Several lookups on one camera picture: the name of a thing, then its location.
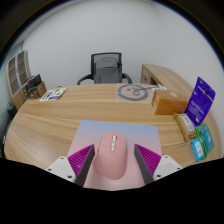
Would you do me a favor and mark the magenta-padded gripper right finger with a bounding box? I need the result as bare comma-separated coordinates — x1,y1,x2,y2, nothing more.
133,143,184,185

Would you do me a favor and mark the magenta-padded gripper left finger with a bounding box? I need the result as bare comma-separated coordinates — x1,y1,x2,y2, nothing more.
44,143,96,187

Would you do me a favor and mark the pink computer mouse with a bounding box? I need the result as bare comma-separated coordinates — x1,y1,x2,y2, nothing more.
92,131,128,181

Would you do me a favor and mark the pink and blue mouse pad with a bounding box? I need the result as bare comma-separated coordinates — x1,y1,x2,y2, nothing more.
67,119,163,192

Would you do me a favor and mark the blue packet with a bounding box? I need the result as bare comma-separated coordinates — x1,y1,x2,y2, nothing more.
190,138,205,163

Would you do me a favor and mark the long tan box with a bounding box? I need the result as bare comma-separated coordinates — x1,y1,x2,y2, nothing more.
173,112,198,142

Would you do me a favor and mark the green packet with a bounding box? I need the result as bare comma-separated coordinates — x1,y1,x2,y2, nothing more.
194,123,216,158

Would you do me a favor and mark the orange-brown cardboard box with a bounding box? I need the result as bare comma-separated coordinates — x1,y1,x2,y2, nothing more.
151,88,190,116

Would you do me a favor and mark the purple pouch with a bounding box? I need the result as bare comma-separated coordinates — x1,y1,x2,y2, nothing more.
184,76,217,127

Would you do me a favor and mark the printed paper leaflet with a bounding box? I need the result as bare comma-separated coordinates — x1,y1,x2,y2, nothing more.
38,86,69,102

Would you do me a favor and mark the black leather armchair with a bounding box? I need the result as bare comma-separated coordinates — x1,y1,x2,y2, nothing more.
2,101,18,134

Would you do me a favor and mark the large dark cardboard box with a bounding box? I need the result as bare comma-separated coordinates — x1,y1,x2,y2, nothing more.
25,73,48,100

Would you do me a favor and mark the wooden side cabinet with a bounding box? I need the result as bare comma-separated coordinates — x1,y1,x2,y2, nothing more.
139,63,198,98

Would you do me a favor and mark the wooden shelf unit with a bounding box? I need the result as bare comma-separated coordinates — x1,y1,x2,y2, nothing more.
4,49,33,111

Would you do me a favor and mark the black mesh office chair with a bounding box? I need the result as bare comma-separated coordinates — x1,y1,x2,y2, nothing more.
76,51,133,86

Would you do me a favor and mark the clear bag with grey ring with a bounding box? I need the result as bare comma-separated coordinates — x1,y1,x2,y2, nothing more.
116,82,159,102

